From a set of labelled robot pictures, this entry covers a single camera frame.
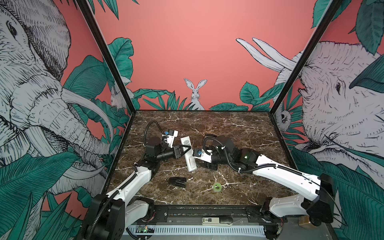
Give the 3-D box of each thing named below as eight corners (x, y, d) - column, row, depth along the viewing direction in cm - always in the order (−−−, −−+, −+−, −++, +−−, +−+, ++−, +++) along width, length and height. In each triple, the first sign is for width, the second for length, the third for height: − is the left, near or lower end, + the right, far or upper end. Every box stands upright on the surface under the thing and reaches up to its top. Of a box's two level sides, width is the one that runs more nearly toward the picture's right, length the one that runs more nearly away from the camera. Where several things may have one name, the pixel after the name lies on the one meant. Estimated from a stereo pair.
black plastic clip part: (169, 187, 84) (168, 186, 83) (170, 178, 88) (169, 176, 86) (186, 187, 85) (186, 186, 83) (186, 178, 88) (186, 176, 86)
